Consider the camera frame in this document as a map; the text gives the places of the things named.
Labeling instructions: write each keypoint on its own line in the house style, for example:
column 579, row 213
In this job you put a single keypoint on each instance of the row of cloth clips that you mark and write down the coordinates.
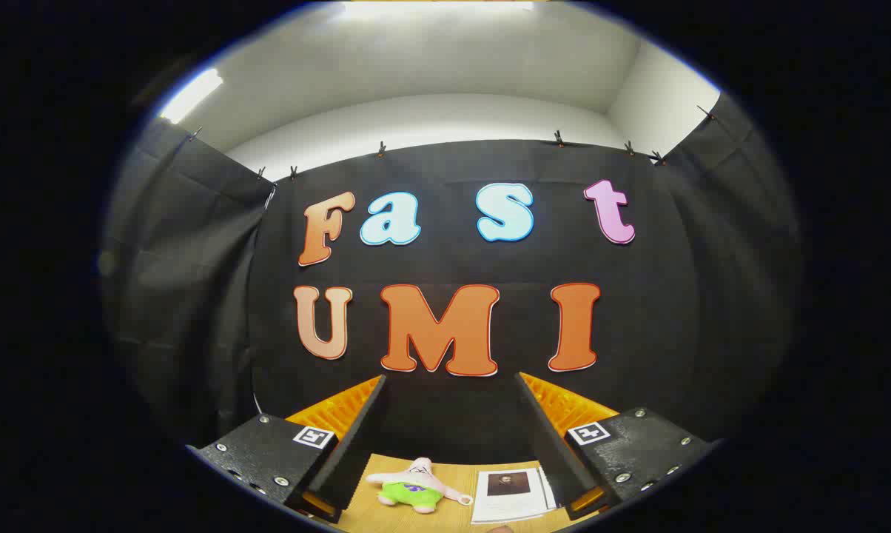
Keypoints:
column 380, row 149

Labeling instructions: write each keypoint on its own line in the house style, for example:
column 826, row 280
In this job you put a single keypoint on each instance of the white book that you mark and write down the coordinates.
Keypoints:
column 508, row 503

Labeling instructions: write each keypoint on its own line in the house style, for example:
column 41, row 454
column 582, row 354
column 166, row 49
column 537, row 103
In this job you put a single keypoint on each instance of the fluorescent ceiling light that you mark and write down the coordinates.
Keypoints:
column 431, row 7
column 192, row 95

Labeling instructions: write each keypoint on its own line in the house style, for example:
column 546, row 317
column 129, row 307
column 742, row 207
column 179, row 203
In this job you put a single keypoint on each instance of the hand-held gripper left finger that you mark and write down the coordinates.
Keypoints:
column 357, row 444

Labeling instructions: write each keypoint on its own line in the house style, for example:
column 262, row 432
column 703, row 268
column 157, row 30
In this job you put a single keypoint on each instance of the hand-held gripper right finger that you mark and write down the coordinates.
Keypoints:
column 545, row 444

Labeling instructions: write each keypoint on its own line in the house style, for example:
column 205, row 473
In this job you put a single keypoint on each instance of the pink starfish plush toy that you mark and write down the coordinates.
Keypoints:
column 408, row 492

